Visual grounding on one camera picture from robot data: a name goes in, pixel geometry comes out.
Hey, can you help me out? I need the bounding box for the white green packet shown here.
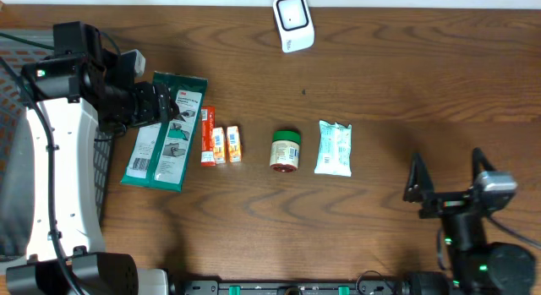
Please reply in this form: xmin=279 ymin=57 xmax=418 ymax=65
xmin=121 ymin=72 xmax=208 ymax=192

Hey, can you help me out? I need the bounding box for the white barcode scanner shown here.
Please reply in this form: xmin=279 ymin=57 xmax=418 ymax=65
xmin=272 ymin=0 xmax=315 ymax=53

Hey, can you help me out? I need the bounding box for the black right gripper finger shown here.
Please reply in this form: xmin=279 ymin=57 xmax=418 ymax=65
xmin=472 ymin=147 xmax=496 ymax=177
xmin=403 ymin=153 xmax=434 ymax=203

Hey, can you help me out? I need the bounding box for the orange tissue pack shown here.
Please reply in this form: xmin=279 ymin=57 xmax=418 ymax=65
xmin=227 ymin=126 xmax=242 ymax=163
xmin=212 ymin=127 xmax=226 ymax=164

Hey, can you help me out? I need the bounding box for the light green tissue packet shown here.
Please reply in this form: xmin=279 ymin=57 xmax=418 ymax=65
xmin=314 ymin=120 xmax=352 ymax=177

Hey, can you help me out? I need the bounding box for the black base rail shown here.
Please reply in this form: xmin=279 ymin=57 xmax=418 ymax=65
xmin=172 ymin=277 xmax=403 ymax=295

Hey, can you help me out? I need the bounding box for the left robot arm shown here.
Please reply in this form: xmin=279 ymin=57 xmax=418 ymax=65
xmin=6 ymin=22 xmax=178 ymax=294

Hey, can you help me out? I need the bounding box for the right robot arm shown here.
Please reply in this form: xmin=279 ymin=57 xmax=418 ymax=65
xmin=395 ymin=148 xmax=540 ymax=294

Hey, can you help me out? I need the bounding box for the grey plastic mesh basket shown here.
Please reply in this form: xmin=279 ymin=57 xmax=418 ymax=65
xmin=1 ymin=24 xmax=113 ymax=262

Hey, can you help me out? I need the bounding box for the red orange stick packet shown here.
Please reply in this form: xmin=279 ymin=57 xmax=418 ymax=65
xmin=201 ymin=106 xmax=216 ymax=167

